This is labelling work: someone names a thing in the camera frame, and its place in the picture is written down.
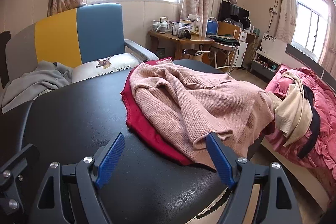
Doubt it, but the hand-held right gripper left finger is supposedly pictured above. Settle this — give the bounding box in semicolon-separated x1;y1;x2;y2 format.
30;132;125;224

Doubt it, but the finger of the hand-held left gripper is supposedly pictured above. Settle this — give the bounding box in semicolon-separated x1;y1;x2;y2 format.
0;144;40;216

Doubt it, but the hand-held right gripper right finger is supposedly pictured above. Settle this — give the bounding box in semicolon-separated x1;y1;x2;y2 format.
205;132;303;224

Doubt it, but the pink knit sweater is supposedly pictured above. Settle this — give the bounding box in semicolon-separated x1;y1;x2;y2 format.
129;59;276;169

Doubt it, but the red garment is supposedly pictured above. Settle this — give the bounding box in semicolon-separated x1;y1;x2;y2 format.
120;57;196;166

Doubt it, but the grey garment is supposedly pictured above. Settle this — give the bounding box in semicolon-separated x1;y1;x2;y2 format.
1;61;74;114

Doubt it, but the beige garment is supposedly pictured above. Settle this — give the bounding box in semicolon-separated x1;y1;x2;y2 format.
266;70;314;147

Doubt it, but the black garment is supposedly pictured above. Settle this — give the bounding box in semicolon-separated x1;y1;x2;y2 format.
298;82;321;159

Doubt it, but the white deer print pillow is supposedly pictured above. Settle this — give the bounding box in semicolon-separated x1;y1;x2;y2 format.
71;54;143;83

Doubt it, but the grey nightstand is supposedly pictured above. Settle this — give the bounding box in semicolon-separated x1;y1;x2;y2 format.
250;50;280;80

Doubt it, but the white bag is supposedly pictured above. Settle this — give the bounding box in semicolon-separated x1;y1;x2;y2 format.
182;48;210;63

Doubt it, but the pink quilt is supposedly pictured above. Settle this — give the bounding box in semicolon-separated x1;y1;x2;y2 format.
265;64;336;177

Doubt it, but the wooden chair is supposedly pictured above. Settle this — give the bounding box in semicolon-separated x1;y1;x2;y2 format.
209;42;237;72

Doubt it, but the white cabinet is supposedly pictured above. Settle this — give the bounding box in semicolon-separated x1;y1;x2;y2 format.
238;30;248;68

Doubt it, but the dark green cloth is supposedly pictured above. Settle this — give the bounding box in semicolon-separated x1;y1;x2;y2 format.
209;34;241;46

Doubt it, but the white flower print box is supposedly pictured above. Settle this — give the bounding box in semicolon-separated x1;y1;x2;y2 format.
260;33;287;65

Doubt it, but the wooden desk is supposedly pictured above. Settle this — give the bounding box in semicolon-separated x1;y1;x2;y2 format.
148;30;214;60

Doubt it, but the grey yellow blue sofa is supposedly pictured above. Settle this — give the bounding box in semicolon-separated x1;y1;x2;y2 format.
0;3;159;109

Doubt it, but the wooden board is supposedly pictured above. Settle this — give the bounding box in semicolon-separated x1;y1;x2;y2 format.
217;21;241;42

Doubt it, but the grey bed headboard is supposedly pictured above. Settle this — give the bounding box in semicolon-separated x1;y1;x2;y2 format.
285;43;336;94

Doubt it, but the blue container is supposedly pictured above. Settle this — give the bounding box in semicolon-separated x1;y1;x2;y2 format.
206;17;219;36

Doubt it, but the group of jars and bottles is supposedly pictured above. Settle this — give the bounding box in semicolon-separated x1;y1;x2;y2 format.
152;15;202;38

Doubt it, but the black monitor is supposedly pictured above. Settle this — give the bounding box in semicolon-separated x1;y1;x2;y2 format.
218;0;250;22

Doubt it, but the small window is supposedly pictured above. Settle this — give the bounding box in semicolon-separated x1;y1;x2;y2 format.
291;0;330;62

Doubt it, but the white bed frame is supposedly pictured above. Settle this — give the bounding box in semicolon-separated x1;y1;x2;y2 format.
261;132;336;216

